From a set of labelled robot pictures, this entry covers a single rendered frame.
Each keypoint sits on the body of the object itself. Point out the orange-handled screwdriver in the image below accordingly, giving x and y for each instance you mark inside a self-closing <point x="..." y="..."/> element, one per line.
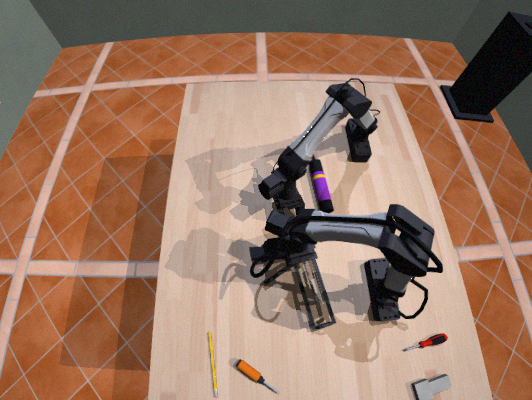
<point x="252" y="373"/>

